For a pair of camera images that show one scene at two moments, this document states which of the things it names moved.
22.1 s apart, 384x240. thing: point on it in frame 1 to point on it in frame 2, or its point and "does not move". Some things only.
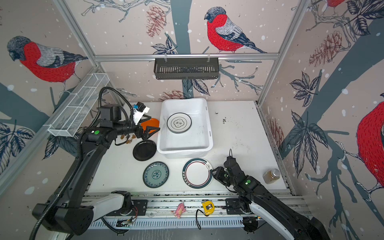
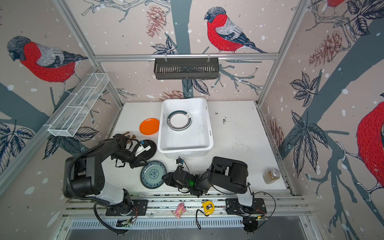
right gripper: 218,173 to 172,175
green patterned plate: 156,174 does not move
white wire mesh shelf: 73,114 does not move
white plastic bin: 185,129 does not move
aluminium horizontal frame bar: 185,57 does not move
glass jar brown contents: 271,176 does not move
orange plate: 152,122 does not move
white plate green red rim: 196,173 to 179,120
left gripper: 140,133 to 137,162
